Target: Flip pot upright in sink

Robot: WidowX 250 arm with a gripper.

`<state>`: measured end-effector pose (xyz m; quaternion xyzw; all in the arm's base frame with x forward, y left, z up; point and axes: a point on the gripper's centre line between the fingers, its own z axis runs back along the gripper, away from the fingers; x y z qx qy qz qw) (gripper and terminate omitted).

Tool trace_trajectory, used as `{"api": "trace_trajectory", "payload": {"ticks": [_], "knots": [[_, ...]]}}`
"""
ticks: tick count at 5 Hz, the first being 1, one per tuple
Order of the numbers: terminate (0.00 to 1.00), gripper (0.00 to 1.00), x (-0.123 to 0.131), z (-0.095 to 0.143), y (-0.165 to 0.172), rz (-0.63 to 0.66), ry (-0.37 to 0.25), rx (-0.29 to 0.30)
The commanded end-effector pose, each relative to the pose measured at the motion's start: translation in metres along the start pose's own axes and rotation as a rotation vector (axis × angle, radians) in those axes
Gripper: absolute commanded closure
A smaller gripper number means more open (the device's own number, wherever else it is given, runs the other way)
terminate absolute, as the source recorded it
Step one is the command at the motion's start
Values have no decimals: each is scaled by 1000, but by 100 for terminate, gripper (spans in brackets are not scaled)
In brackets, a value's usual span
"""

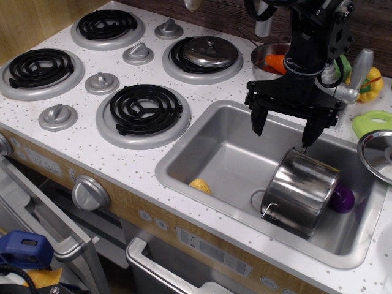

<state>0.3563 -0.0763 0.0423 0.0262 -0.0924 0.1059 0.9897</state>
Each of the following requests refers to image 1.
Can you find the back left black burner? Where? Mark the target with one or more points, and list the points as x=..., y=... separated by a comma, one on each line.
x=106, y=24

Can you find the silver stove knob back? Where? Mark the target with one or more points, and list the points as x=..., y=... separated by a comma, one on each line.
x=169, y=30

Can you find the purple toy eggplant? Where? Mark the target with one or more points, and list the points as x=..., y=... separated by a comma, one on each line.
x=342, y=199

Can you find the front black burner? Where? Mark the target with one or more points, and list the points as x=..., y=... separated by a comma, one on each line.
x=144, y=109

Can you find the back right black burner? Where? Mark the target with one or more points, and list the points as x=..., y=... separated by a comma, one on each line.
x=185, y=65

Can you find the silver stove knob middle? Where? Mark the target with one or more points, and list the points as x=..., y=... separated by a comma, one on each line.
x=138, y=55

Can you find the steel lid at right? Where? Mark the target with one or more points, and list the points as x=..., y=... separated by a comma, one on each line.
x=374, y=151

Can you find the silver dial at left edge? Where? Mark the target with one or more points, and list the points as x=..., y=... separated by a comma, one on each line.
x=5, y=146

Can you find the grey plastic sink basin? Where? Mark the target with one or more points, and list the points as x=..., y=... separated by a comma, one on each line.
x=221, y=149

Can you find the blue clamp tool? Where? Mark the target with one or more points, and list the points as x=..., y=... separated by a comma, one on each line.
x=26, y=250

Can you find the yellow toy bell pepper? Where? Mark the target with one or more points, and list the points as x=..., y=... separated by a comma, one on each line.
x=371, y=87

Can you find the green plastic toy piece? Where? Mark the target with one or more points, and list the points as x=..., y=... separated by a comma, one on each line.
x=371, y=121

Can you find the silver stove knob front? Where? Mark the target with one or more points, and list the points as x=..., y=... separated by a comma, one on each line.
x=58, y=117

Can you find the black burner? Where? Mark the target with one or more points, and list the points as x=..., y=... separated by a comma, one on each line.
x=106, y=24
x=185, y=65
x=38, y=68
x=144, y=109

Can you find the small steel pan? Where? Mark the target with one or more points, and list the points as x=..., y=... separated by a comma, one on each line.
x=260, y=69

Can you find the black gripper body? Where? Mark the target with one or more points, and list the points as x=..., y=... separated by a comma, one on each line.
x=296, y=94

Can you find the silver toy faucet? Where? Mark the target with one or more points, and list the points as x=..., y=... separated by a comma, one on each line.
x=352, y=82

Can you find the silver oven dial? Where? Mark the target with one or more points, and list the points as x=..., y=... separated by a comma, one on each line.
x=88, y=194

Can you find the yellow toy corn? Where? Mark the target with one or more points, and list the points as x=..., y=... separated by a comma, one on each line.
x=200, y=185

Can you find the silver dishwasher door handle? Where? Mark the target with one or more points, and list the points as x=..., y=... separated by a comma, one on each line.
x=161, y=276

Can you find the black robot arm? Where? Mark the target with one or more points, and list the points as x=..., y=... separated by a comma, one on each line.
x=319, y=32

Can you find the yellow cloth piece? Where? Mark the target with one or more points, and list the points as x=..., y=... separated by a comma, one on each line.
x=44, y=278

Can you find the silver oven door handle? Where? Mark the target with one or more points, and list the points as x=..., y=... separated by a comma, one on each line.
x=36, y=213

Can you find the green toy vegetable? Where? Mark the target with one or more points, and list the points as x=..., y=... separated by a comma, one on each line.
x=347, y=68

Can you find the hanging silver spoon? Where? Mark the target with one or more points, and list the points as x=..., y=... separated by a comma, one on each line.
x=193, y=5

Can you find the orange toy carrot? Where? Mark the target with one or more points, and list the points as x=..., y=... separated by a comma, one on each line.
x=276, y=62

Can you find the silver stove knob left-centre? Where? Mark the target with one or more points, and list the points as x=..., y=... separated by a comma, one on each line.
x=101, y=83

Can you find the stainless steel pot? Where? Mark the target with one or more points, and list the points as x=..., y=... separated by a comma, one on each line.
x=299, y=191

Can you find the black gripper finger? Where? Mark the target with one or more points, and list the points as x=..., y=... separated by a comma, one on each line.
x=258, y=119
x=313, y=129

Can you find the steel lid on burner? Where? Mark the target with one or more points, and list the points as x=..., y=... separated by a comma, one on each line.
x=210, y=51

